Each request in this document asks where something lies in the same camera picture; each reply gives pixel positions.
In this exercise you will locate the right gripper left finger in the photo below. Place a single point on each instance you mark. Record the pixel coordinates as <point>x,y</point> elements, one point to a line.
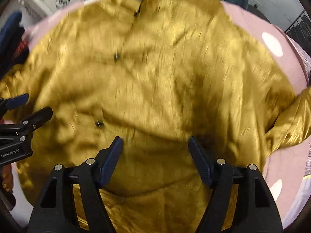
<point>54,210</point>

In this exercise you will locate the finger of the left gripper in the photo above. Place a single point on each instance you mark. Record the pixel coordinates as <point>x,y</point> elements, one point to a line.
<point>33,122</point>
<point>12,103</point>

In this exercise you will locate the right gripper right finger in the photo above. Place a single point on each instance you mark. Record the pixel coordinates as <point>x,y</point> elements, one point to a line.
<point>255,211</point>

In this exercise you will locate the mustard yellow satin jacket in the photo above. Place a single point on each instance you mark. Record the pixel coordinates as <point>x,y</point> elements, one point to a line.
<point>155,97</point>

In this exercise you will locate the pink polka dot blanket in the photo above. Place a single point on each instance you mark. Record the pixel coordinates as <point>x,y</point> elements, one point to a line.
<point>286,82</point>

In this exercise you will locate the red cloth item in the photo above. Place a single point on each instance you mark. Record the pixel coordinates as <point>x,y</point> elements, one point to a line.
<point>22,52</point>

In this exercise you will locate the black wire rack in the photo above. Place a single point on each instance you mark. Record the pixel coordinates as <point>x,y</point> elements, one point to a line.
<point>300,31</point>

